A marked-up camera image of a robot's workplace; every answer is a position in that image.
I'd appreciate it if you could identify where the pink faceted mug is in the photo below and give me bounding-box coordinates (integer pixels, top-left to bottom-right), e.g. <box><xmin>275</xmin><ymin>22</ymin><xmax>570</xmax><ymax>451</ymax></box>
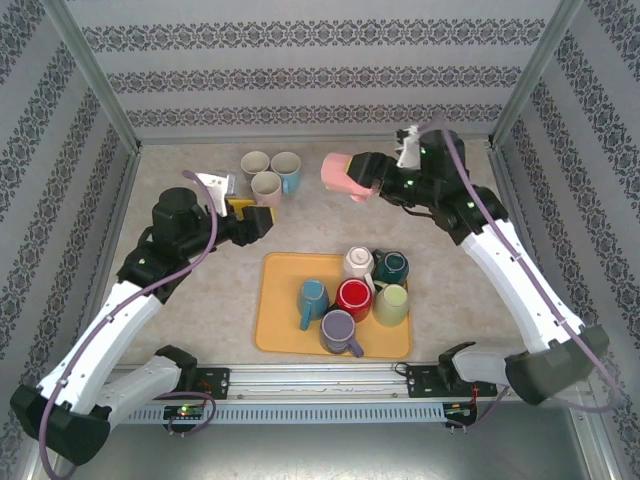
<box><xmin>320</xmin><ymin>152</ymin><xmax>376</xmax><ymax>204</ymax></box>

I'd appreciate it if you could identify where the light pink mug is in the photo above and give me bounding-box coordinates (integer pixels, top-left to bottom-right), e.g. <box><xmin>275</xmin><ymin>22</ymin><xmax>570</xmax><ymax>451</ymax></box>
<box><xmin>249</xmin><ymin>171</ymin><xmax>284</xmax><ymax>209</ymax></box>

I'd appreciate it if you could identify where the grey mug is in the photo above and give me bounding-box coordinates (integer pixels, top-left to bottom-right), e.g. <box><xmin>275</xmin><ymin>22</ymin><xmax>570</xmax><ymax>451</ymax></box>
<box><xmin>239</xmin><ymin>150</ymin><xmax>272</xmax><ymax>184</ymax></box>

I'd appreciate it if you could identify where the light blue mug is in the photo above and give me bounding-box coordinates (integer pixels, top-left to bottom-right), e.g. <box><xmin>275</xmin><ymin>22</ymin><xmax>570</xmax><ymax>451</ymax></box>
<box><xmin>269</xmin><ymin>151</ymin><xmax>304</xmax><ymax>195</ymax></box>

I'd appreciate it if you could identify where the white faceted mug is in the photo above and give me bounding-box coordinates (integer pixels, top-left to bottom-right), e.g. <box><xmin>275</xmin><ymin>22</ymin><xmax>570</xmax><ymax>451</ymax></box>
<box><xmin>342</xmin><ymin>245</ymin><xmax>376</xmax><ymax>292</ymax></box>

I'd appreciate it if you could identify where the dark green mug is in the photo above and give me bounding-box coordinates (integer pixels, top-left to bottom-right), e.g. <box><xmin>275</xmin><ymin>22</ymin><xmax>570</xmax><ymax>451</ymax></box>
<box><xmin>372</xmin><ymin>249</ymin><xmax>411</xmax><ymax>287</ymax></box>

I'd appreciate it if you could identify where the red mug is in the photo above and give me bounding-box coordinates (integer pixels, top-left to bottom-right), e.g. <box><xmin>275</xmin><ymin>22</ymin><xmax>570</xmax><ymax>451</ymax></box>
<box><xmin>334</xmin><ymin>278</ymin><xmax>375</xmax><ymax>324</ymax></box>

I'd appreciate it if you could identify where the light green mug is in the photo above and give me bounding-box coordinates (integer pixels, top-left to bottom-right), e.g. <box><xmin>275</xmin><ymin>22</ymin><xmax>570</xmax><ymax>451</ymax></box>
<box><xmin>372</xmin><ymin>282</ymin><xmax>410</xmax><ymax>327</ymax></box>

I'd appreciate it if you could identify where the purple mug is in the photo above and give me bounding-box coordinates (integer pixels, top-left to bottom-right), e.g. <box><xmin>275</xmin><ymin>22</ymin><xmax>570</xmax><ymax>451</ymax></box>
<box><xmin>319</xmin><ymin>309</ymin><xmax>366</xmax><ymax>359</ymax></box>

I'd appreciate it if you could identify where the yellow plastic tray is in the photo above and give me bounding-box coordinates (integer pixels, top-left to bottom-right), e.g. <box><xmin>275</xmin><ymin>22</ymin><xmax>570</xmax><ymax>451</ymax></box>
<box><xmin>253</xmin><ymin>251</ymin><xmax>414</xmax><ymax>360</ymax></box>

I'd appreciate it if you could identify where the left controller board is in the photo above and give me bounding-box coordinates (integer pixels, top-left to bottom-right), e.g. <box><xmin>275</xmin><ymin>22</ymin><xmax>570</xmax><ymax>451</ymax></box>
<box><xmin>163</xmin><ymin>404</ymin><xmax>207</xmax><ymax>421</ymax></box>

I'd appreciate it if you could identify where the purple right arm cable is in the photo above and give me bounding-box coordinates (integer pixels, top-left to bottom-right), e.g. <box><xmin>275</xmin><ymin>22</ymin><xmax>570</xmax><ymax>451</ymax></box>
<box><xmin>418</xmin><ymin>113</ymin><xmax>624</xmax><ymax>432</ymax></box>

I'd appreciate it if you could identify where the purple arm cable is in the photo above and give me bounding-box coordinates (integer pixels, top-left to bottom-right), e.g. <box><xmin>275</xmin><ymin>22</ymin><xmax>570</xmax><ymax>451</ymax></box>
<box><xmin>38</xmin><ymin>169</ymin><xmax>219</xmax><ymax>479</ymax></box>
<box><xmin>418</xmin><ymin>113</ymin><xmax>624</xmax><ymax>432</ymax></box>

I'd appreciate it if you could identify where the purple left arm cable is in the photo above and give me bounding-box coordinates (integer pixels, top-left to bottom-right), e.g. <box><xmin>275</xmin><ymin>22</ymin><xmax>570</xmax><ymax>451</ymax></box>
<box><xmin>38</xmin><ymin>169</ymin><xmax>219</xmax><ymax>479</ymax></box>

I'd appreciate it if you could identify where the aluminium table side rail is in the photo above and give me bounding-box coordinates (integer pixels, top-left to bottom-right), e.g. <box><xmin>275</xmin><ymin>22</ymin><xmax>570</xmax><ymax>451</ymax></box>
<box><xmin>67</xmin><ymin>147</ymin><xmax>144</xmax><ymax>366</ymax></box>
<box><xmin>485</xmin><ymin>139</ymin><xmax>626</xmax><ymax>480</ymax></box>

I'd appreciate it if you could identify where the aluminium frame post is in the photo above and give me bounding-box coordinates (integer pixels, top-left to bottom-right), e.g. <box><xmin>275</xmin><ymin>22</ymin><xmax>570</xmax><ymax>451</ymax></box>
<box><xmin>39</xmin><ymin>0</ymin><xmax>144</xmax><ymax>154</ymax></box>
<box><xmin>489</xmin><ymin>0</ymin><xmax>586</xmax><ymax>151</ymax></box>

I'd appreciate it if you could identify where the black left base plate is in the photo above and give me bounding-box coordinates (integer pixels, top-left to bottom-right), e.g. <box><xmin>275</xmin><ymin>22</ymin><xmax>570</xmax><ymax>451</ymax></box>
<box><xmin>193</xmin><ymin>367</ymin><xmax>231</xmax><ymax>401</ymax></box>

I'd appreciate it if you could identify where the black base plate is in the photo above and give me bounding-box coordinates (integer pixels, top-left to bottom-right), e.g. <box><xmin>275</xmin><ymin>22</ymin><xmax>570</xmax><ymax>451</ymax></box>
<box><xmin>193</xmin><ymin>367</ymin><xmax>231</xmax><ymax>401</ymax></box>
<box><xmin>405</xmin><ymin>364</ymin><xmax>481</xmax><ymax>399</ymax></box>

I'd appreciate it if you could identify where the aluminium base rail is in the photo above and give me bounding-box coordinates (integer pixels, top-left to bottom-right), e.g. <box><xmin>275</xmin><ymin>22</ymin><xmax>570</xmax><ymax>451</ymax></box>
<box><xmin>47</xmin><ymin>362</ymin><xmax>551</xmax><ymax>404</ymax></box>

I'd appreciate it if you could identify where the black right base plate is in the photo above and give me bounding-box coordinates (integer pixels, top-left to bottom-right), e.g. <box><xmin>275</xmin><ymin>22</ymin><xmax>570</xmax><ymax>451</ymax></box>
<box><xmin>405</xmin><ymin>364</ymin><xmax>481</xmax><ymax>399</ymax></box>

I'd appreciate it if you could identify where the grey slotted cable duct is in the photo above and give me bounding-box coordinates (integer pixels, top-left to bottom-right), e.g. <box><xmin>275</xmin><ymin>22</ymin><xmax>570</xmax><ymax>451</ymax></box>
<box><xmin>107</xmin><ymin>403</ymin><xmax>447</xmax><ymax>425</ymax></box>

